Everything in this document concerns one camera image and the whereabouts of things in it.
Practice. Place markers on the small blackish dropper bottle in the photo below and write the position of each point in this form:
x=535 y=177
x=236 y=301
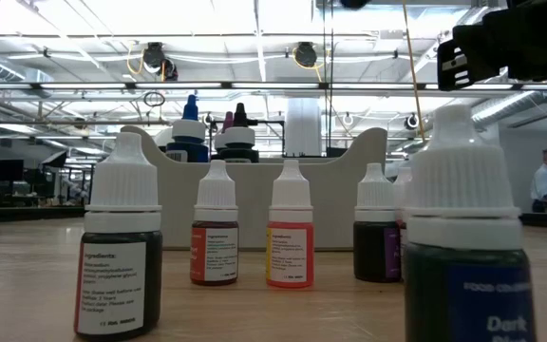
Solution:
x=117 y=285

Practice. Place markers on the large black-capped colouring bottle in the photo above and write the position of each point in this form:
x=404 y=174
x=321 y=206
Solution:
x=240 y=138

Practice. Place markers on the small orange dropper bottle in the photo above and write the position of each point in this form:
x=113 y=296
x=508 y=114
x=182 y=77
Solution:
x=290 y=256

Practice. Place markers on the white pillar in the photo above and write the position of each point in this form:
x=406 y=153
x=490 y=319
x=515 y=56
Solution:
x=303 y=128

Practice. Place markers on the small purple-label dropper bottle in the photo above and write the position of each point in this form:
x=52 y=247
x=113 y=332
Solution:
x=373 y=256

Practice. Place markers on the small dark red dropper bottle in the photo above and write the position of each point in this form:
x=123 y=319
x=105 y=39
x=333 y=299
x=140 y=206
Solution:
x=214 y=256

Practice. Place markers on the grey plastic bin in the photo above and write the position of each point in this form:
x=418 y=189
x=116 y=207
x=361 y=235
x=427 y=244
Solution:
x=254 y=204

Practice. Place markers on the bottles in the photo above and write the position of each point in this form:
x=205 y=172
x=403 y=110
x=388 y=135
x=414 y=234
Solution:
x=188 y=129

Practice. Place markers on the dark monitor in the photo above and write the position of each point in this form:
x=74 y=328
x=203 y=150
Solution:
x=6 y=170

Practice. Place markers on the small dark blue dropper bottle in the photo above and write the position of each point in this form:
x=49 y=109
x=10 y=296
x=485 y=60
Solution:
x=463 y=285

